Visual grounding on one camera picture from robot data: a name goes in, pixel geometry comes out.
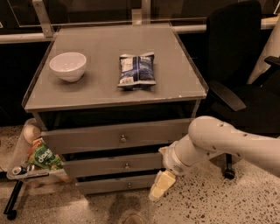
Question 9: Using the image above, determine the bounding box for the clear acrylic side bin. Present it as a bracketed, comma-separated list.
[7, 118, 70, 181]

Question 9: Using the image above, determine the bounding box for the metal railing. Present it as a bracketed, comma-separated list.
[0, 0, 280, 46]

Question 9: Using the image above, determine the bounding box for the grey drawer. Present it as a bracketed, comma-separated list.
[62, 152, 162, 178]
[75, 174, 156, 194]
[42, 119, 192, 154]

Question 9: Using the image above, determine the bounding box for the green snack bag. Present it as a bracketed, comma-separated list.
[26, 138, 62, 171]

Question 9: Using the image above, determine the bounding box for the blue chip bag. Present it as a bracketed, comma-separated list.
[117, 52, 156, 90]

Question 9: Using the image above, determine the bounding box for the beige round object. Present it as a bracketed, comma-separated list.
[24, 124, 41, 144]

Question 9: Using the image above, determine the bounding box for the grey top drawer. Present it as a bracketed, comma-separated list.
[42, 119, 192, 154]

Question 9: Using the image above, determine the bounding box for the soda can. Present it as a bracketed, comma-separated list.
[12, 166, 27, 176]

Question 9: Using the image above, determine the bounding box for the black office chair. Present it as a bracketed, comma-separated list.
[193, 0, 280, 180]

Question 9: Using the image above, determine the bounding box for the white ceramic bowl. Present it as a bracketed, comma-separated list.
[49, 52, 87, 82]

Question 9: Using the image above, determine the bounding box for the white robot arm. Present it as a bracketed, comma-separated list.
[149, 115, 280, 201]

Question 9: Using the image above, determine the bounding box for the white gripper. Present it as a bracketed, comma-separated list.
[149, 139, 198, 201]

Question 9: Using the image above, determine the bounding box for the grey drawer cabinet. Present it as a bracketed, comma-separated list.
[24, 24, 207, 184]

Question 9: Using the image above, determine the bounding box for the black stand leg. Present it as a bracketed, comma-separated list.
[3, 180, 23, 221]

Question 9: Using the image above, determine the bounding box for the grey bottom drawer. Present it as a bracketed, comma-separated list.
[75, 174, 156, 194]

